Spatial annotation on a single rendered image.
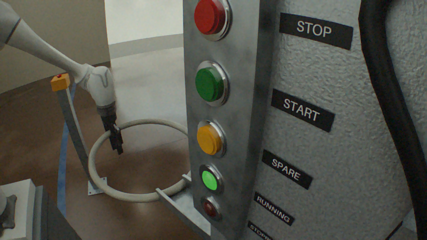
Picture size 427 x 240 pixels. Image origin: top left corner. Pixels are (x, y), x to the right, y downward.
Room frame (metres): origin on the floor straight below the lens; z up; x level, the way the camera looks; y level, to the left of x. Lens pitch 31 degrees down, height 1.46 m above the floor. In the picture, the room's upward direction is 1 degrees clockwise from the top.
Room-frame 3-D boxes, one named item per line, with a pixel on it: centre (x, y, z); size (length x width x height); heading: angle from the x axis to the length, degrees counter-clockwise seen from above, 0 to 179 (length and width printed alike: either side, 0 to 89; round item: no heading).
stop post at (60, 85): (1.21, 1.08, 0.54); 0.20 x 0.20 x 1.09; 24
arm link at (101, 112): (0.79, 0.47, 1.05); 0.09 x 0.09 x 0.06
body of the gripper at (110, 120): (0.80, 0.48, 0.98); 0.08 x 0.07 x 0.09; 57
